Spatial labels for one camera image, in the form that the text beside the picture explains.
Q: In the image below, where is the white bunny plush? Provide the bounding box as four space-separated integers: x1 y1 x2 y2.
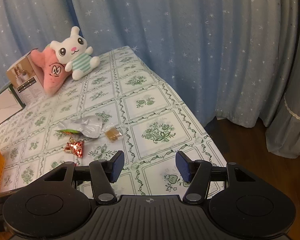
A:
50 26 100 80

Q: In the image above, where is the green silver snack bag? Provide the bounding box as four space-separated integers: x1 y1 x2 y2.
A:
57 115 103 139

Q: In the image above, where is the blue starry curtain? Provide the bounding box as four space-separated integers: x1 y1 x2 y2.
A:
0 0 300 128

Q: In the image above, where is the tan product box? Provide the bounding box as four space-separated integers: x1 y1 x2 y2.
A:
6 51 45 105

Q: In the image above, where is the small brown candy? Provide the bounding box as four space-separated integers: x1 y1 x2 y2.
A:
104 127 122 142

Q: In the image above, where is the green floral tablecloth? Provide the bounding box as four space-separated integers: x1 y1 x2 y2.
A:
0 47 226 195

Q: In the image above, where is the red foil candy pack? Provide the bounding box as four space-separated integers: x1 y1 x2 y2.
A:
64 138 84 158

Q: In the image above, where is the white green cardboard box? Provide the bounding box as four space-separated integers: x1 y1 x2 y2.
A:
0 84 25 124

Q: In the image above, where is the pink plush toy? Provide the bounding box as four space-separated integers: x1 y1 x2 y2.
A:
30 45 71 96

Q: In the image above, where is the grey lace-trimmed cover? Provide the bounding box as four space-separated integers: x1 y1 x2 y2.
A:
266 0 300 159

